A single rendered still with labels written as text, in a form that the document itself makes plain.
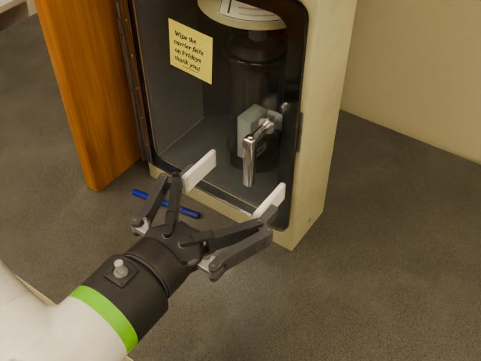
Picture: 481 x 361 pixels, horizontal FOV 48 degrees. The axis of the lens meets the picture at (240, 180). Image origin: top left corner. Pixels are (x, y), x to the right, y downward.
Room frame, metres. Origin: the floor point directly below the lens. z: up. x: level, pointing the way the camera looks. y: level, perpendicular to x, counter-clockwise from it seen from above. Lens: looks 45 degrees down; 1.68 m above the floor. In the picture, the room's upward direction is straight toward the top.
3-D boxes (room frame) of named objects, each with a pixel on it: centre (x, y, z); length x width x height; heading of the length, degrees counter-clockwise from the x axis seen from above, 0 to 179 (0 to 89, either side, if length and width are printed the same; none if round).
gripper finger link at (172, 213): (0.48, 0.09, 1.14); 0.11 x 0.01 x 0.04; 0
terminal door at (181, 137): (0.65, 0.05, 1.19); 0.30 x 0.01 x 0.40; 55
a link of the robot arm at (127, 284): (0.34, 0.13, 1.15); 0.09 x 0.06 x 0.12; 55
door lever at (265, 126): (0.56, -0.02, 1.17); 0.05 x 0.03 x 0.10; 145
